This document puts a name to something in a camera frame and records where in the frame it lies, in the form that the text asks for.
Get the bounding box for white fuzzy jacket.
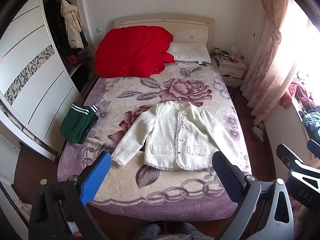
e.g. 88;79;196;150
111;102;249;172

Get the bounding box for nightstand clutter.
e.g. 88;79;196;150
214;46;247;62

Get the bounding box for green pants with white stripes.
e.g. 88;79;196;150
59;103;98;144

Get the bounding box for beige hanging coat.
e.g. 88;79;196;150
60;0;84;50

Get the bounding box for dark folded garment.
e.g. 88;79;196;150
77;115;99;144

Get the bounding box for red garment pile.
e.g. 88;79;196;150
279;79;311;109

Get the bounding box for white nightstand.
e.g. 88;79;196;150
217;56;248;88

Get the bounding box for teal garment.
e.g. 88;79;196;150
301;111;320;146

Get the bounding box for dark hanging clothes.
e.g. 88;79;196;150
44;0;71;55

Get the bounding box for white wardrobe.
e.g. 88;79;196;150
0;0;91;161

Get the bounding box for white shoes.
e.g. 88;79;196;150
251;122;266;143

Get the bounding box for red quilt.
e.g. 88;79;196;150
94;26;175;78

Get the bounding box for dark red clothes pile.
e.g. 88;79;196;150
62;54;83;68

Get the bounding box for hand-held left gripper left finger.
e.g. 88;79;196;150
29;151;112;240

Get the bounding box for pink patterned curtain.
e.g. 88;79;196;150
240;0;291;117

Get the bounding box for beige bed headboard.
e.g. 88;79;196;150
114;13;216;47

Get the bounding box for floral bed blanket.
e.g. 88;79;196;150
57;61;252;222

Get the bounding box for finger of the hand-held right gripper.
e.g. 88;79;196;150
307;139;320;159
276;143;320;188

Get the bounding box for grey fuzzy slipper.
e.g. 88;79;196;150
134;223;162;240
175;222;221;240

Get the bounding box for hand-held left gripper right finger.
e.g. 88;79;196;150
212;151;294;240

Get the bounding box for white pillow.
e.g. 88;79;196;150
169;42;212;64

